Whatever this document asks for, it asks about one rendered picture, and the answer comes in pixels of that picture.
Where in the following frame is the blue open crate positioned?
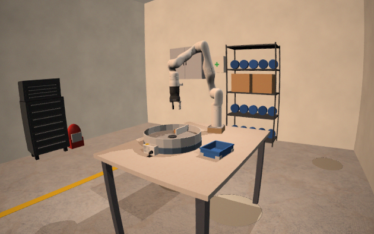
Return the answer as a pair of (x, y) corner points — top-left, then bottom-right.
(199, 140), (234, 160)

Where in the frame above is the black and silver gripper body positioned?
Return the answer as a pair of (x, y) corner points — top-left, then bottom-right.
(169, 80), (183, 102)

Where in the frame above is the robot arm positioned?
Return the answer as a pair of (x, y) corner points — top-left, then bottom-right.
(167, 40), (223, 127)

